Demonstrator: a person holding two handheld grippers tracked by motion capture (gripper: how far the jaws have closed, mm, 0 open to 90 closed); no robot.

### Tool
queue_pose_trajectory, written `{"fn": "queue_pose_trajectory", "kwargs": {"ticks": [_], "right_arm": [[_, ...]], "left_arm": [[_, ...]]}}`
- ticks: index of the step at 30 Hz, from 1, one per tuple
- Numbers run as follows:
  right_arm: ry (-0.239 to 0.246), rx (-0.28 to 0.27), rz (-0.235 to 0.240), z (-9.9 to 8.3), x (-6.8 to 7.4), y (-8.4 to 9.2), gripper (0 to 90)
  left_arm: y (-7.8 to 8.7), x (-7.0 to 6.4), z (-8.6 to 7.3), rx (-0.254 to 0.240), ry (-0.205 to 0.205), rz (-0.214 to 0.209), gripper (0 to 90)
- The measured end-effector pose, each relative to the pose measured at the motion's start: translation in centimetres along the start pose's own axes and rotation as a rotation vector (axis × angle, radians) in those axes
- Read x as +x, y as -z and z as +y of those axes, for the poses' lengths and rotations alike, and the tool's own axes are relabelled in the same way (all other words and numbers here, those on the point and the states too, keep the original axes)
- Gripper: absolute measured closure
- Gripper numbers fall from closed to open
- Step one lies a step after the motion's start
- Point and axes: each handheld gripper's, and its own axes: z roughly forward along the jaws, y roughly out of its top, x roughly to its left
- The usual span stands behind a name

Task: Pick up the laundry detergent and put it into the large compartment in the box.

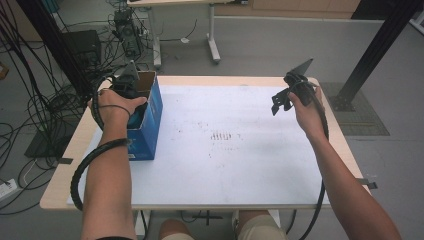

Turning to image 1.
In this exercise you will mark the black equipment box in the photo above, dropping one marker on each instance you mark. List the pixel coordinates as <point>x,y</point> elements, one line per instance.
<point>83,46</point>

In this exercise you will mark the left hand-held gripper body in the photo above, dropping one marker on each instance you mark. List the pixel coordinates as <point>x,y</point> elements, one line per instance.
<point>125,83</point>

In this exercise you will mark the person's right hand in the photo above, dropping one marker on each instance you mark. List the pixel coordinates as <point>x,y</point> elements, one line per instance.
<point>310,120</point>

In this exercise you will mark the black computer tower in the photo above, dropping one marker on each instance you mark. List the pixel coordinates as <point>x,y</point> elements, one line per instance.
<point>128,33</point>

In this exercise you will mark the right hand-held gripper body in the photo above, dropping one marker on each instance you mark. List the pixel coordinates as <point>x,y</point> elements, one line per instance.
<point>300,86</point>

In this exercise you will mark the black metal frame post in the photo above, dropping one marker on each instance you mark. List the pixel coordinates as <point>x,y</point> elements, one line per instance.
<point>376,50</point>
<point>56,46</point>

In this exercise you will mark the blue cardboard box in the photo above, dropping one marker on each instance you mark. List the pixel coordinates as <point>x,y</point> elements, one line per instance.
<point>150,126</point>

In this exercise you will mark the black wristband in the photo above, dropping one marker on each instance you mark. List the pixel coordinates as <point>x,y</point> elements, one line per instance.
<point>115,106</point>

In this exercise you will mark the white power strip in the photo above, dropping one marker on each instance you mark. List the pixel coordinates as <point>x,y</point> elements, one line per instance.
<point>8,190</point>

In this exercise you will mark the person's leg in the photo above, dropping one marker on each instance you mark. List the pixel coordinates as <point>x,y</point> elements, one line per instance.
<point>260,228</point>
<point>176,231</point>

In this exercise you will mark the white-legged background desk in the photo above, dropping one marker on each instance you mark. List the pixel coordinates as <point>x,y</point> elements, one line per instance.
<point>211,33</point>

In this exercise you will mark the black floor base plate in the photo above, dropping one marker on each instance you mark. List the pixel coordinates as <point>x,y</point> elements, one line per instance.
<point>43,146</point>

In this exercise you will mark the person's left hand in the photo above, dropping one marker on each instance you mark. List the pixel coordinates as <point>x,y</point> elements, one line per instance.
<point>111,111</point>

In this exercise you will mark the person's left leg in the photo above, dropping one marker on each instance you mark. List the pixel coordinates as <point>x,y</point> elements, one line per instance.
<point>176,231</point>

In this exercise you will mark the white table mat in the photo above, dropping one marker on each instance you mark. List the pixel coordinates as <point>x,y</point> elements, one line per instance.
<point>233,166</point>

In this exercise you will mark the dark table edge bracket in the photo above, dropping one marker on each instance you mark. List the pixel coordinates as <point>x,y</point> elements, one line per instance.
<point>65,160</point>
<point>366,183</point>

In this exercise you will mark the person's right leg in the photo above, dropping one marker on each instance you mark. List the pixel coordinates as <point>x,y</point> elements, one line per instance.
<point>260,228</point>

